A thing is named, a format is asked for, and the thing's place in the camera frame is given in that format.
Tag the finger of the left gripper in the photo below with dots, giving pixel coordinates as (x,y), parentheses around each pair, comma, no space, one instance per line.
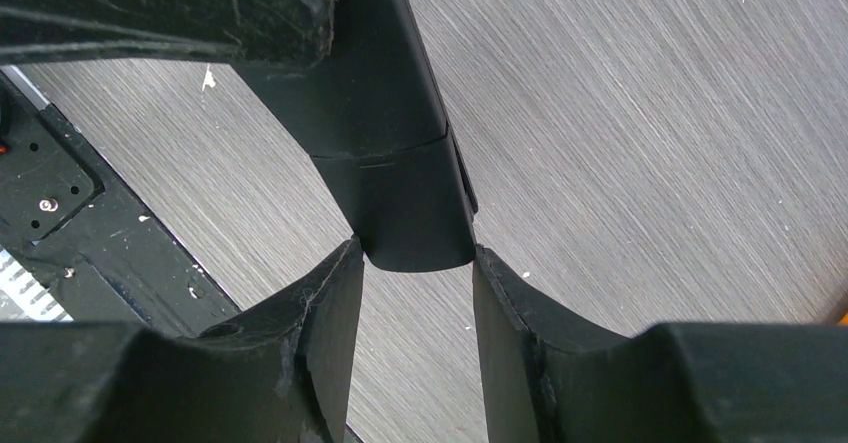
(282,33)

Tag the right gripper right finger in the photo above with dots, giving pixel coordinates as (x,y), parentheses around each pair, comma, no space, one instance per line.
(550,375)

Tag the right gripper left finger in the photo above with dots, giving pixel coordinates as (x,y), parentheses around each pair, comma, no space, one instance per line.
(278,372)

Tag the black remote control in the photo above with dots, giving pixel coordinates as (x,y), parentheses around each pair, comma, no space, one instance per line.
(375,93)

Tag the black battery compartment cover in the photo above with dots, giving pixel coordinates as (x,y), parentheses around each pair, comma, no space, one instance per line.
(412,210)

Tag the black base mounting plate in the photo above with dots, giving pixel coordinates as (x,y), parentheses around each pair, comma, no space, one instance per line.
(72,222)

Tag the ribbed aluminium front rail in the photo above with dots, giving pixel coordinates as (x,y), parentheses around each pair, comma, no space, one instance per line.
(24,298)

